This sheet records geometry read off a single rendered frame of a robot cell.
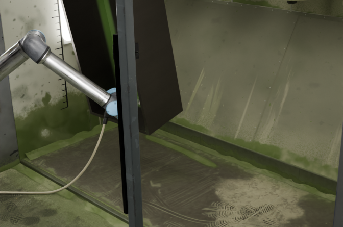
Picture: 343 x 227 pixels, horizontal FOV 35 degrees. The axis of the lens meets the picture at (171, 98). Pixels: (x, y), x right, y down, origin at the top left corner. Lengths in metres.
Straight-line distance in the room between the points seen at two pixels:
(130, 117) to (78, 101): 2.35
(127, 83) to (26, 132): 2.26
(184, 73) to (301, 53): 1.06
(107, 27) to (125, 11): 1.85
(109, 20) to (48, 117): 1.00
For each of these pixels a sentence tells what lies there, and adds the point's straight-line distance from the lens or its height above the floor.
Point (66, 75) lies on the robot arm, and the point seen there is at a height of 1.02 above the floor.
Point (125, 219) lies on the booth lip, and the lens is 3.56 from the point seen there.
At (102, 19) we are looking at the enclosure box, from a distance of 3.97.
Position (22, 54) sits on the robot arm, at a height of 1.12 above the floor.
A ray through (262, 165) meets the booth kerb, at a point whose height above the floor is 0.08.
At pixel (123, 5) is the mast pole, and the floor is 1.56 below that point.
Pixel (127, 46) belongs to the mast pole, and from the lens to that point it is 2.20.
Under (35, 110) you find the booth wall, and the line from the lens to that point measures 4.40.
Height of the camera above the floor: 1.96
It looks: 21 degrees down
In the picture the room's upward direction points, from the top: 1 degrees counter-clockwise
